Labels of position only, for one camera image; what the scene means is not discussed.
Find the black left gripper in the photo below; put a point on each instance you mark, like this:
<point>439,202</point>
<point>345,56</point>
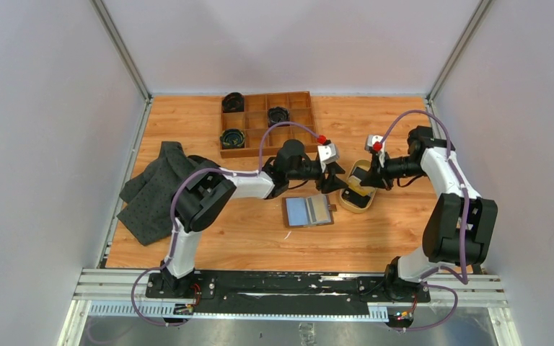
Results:
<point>332,183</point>

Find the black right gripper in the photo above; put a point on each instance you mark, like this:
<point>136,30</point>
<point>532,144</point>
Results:
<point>379,176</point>

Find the yellow oval card tray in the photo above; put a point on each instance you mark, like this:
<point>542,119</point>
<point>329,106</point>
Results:
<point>365,164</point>

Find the brown leather card holder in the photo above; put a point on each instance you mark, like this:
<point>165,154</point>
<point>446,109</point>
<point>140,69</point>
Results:
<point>302,212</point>

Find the gold VIP card 8835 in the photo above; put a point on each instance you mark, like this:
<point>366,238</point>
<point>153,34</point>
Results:
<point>354,182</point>

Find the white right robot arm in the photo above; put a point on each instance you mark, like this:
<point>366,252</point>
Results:
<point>460,228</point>

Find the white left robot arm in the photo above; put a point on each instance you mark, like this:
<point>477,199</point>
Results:
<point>201,197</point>

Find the black card in tray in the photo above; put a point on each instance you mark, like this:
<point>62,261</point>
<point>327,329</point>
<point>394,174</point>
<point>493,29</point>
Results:
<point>354,199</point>

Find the black coiled belt middle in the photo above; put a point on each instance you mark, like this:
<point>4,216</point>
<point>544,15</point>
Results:
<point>277,115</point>

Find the wooden compartment tray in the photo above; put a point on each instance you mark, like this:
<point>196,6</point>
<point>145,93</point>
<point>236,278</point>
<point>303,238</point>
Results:
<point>264,122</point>

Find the black-green coiled belt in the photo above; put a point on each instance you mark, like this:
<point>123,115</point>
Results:
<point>232,138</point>

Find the black coiled belt top-left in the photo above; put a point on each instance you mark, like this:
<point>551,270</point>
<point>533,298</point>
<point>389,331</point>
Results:
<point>233,102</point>

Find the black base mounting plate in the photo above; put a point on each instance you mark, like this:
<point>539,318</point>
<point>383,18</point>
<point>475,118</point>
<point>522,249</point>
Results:
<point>280,293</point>

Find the dark grey dotted cloth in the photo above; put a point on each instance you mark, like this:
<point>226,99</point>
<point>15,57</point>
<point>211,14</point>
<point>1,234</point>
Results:
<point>148,196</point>

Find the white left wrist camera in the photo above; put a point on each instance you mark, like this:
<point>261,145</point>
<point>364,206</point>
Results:
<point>328,154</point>

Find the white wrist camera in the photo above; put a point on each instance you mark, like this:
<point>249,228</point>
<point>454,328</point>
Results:
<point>375,145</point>
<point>328,154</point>

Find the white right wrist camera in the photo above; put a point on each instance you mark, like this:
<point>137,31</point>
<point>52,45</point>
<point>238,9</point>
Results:
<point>375,145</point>

